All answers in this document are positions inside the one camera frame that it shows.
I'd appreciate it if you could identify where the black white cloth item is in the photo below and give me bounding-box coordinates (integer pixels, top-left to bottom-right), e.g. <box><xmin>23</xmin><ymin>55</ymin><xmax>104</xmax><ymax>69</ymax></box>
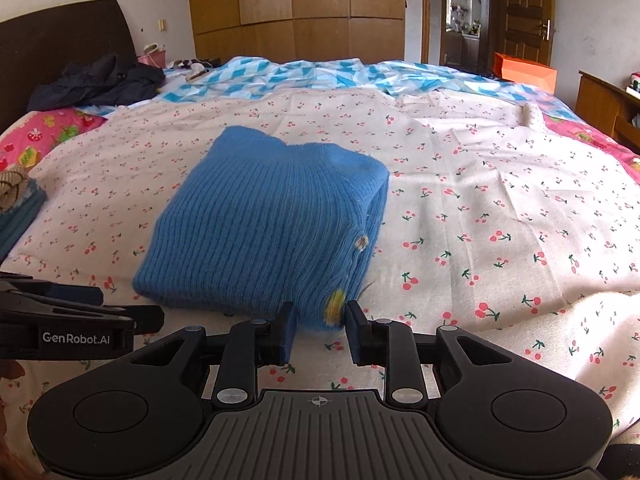
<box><xmin>171</xmin><ymin>57</ymin><xmax>222</xmax><ymax>72</ymax></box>

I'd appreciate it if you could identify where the beige striped sweater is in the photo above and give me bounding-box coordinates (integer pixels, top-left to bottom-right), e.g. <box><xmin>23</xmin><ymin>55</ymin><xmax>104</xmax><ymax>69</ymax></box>
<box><xmin>0</xmin><ymin>164</ymin><xmax>32</xmax><ymax>212</ymax></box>

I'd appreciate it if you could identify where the dark navy jacket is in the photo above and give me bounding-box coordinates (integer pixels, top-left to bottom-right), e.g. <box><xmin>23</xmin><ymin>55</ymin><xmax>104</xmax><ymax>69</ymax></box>
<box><xmin>27</xmin><ymin>53</ymin><xmax>166</xmax><ymax>114</ymax></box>

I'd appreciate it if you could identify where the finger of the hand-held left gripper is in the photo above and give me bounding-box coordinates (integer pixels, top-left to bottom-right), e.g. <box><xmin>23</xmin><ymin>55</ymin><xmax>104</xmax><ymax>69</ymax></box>
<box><xmin>0</xmin><ymin>272</ymin><xmax>104</xmax><ymax>307</ymax></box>
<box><xmin>0</xmin><ymin>291</ymin><xmax>166</xmax><ymax>335</ymax></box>

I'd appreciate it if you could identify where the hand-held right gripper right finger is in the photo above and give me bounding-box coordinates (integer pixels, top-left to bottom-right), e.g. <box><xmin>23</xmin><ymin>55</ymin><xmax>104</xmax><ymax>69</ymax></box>
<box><xmin>346</xmin><ymin>300</ymin><xmax>514</xmax><ymax>407</ymax></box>

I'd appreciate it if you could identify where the pink fruit print sheet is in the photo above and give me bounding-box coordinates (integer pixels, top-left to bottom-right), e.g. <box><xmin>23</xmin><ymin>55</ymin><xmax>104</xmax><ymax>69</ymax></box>
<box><xmin>0</xmin><ymin>106</ymin><xmax>640</xmax><ymax>187</ymax></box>

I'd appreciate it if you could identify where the orange box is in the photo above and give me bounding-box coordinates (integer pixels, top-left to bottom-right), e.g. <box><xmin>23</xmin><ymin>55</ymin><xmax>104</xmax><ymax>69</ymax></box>
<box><xmin>492</xmin><ymin>52</ymin><xmax>558</xmax><ymax>94</ymax></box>

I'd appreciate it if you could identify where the blue white checked quilt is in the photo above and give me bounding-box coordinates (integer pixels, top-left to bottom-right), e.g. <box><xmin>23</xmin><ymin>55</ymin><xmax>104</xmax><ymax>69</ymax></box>
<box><xmin>91</xmin><ymin>55</ymin><xmax>577</xmax><ymax>122</ymax></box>

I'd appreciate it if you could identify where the cherry print bed sheet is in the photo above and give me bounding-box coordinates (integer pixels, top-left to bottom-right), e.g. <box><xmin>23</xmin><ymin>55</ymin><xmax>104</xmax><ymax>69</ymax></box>
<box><xmin>0</xmin><ymin>86</ymin><xmax>640</xmax><ymax>442</ymax></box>

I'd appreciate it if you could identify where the wooden door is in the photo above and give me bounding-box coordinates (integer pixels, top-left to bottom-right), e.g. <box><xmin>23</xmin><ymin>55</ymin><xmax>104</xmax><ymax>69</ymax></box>
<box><xmin>499</xmin><ymin>0</ymin><xmax>557</xmax><ymax>69</ymax></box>

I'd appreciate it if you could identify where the wooden wardrobe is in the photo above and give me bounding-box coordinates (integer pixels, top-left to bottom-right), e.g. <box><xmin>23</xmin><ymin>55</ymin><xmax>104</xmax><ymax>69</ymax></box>
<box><xmin>185</xmin><ymin>0</ymin><xmax>406</xmax><ymax>64</ymax></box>

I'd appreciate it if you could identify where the teal cloth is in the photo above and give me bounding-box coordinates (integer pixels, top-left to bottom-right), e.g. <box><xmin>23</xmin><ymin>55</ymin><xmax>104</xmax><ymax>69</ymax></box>
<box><xmin>0</xmin><ymin>179</ymin><xmax>49</xmax><ymax>262</ymax></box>

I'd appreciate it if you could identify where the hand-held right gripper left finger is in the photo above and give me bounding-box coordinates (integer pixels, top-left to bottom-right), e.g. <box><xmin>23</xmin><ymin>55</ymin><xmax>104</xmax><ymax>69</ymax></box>
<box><xmin>126</xmin><ymin>302</ymin><xmax>295</xmax><ymax>410</ymax></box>

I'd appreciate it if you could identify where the dark brown headboard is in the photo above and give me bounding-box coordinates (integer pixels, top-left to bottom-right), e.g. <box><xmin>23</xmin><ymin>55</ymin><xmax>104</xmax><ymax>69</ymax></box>
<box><xmin>0</xmin><ymin>0</ymin><xmax>139</xmax><ymax>134</ymax></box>

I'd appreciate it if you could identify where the wooden desk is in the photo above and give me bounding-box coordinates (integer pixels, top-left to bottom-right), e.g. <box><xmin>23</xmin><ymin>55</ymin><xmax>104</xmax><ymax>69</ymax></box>
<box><xmin>574</xmin><ymin>69</ymin><xmax>640</xmax><ymax>152</ymax></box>

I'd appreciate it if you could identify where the pink basket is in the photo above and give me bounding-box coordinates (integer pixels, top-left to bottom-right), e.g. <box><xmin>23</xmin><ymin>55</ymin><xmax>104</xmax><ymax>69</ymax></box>
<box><xmin>137</xmin><ymin>42</ymin><xmax>167</xmax><ymax>69</ymax></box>

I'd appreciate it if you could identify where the blue knit sweater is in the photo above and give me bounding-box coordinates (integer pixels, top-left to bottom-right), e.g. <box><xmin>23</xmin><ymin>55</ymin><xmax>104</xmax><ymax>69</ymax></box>
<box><xmin>132</xmin><ymin>125</ymin><xmax>391</xmax><ymax>332</ymax></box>

